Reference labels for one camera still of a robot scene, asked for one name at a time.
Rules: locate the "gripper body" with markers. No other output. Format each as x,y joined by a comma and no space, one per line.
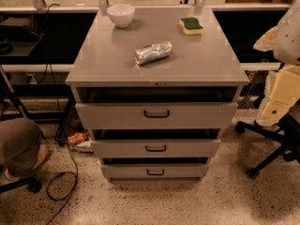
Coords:
288,39

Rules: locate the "grey top drawer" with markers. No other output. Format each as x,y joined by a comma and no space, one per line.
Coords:
155,115

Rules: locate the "grey drawer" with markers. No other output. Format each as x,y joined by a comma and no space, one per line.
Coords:
152,171
189,148
155,115

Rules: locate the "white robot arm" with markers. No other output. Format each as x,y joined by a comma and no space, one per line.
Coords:
284,38

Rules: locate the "grey metal drawer cabinet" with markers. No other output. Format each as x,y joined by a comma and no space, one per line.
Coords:
202,69

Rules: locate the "grey middle drawer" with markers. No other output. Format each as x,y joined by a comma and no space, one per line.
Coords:
189,148

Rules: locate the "grey bottom drawer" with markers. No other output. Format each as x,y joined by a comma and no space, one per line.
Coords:
152,171

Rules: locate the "yellow green sponge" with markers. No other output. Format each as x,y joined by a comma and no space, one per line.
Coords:
191,26

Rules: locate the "white ceramic bowl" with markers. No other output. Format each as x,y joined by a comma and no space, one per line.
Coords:
121,15

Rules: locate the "orange snack packet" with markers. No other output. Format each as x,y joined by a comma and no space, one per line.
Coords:
76,138

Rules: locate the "tan shoe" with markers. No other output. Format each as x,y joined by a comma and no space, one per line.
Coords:
41,156

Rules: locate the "black chair caster left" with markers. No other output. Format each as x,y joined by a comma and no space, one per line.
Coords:
33,185

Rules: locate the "person's leg brown trousers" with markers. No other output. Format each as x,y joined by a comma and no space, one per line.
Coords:
19,146

